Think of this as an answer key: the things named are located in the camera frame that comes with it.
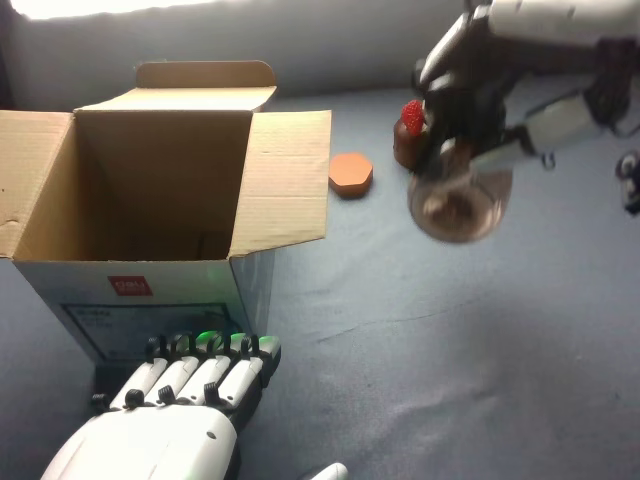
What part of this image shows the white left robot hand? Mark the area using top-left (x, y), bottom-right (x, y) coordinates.
top-left (38, 330), bottom-right (349, 480)

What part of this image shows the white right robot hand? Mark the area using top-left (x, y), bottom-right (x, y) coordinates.
top-left (412, 0), bottom-right (640, 174)

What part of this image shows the brown glass spray bottle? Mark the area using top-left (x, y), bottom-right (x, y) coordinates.
top-left (407, 144), bottom-right (514, 245)

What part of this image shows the open cardboard box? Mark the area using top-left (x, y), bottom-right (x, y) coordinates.
top-left (0, 59), bottom-right (333, 389)

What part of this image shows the chocolate strawberry cake toy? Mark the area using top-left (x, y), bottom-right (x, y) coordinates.
top-left (392, 99), bottom-right (434, 171)

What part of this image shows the orange hexagon block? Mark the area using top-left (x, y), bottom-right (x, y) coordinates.
top-left (328, 152), bottom-right (375, 200)

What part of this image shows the grey table cloth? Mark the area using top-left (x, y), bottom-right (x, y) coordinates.
top-left (0, 0), bottom-right (640, 480)

